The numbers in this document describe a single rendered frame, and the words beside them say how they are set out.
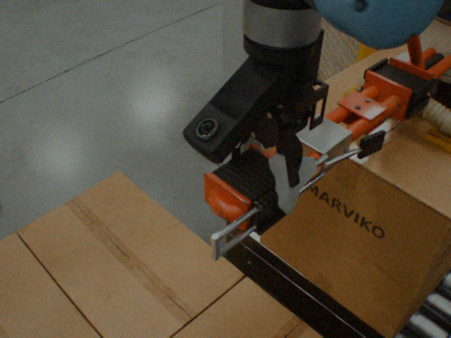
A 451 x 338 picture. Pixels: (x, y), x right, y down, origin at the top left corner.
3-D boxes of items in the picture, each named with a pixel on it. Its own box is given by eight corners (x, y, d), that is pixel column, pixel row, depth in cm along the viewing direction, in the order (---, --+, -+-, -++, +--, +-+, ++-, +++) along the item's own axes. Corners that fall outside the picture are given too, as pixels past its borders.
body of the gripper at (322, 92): (323, 129, 54) (340, 34, 46) (275, 162, 50) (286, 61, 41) (275, 101, 58) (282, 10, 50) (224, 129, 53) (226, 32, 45)
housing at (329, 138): (313, 136, 70) (317, 112, 67) (349, 158, 67) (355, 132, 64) (283, 156, 67) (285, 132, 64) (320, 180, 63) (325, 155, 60)
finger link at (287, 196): (330, 199, 56) (318, 129, 52) (299, 224, 53) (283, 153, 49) (311, 193, 59) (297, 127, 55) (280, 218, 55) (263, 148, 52)
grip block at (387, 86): (381, 82, 83) (387, 53, 79) (429, 105, 77) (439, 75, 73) (356, 99, 78) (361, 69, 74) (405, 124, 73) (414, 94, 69)
